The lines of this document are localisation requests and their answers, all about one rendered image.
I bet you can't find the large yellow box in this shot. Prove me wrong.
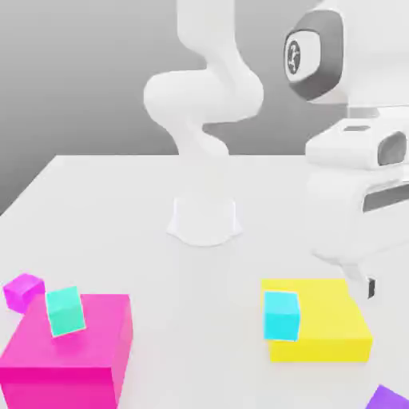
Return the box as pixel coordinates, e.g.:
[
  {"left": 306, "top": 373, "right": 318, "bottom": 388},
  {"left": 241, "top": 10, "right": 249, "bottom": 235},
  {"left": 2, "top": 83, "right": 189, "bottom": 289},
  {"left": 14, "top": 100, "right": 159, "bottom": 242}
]
[{"left": 260, "top": 278, "right": 374, "bottom": 364}]

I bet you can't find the small magenta cube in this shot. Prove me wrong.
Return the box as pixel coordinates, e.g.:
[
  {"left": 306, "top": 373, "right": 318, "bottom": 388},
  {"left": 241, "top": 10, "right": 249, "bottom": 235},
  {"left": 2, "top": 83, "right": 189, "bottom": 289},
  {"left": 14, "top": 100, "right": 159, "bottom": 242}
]
[{"left": 2, "top": 272, "right": 46, "bottom": 315}]

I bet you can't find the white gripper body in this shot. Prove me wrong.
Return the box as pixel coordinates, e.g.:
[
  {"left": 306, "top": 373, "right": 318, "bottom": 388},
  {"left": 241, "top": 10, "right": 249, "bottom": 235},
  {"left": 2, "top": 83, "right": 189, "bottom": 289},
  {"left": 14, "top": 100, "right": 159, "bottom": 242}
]
[{"left": 304, "top": 168, "right": 409, "bottom": 267}]

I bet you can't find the large pink box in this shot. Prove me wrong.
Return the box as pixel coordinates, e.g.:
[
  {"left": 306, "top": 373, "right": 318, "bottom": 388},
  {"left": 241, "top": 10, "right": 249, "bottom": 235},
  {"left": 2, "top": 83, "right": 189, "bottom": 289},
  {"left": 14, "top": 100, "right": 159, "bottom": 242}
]
[{"left": 0, "top": 293, "right": 134, "bottom": 409}]

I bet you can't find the small teal cube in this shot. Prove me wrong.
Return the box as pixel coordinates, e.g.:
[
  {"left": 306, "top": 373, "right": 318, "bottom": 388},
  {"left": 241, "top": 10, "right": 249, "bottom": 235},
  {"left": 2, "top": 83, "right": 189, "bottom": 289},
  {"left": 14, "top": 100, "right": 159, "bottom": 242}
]
[{"left": 45, "top": 285, "right": 87, "bottom": 339}]

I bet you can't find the small cyan cube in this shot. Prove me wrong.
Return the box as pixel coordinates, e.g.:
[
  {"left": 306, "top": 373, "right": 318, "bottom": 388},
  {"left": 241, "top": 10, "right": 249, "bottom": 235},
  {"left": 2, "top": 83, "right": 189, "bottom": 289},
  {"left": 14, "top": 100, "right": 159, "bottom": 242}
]
[{"left": 263, "top": 290, "right": 302, "bottom": 343}]

